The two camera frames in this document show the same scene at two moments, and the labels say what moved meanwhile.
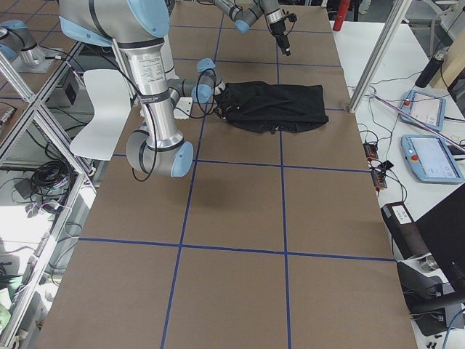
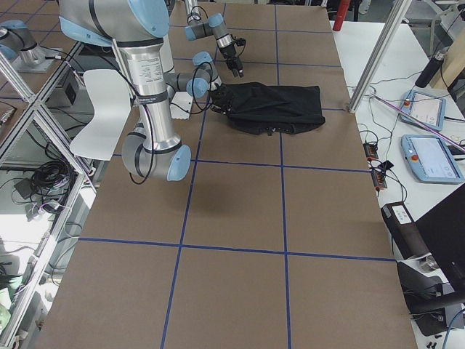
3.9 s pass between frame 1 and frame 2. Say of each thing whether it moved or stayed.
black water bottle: stayed
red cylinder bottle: stayed
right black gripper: moved
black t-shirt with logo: stayed
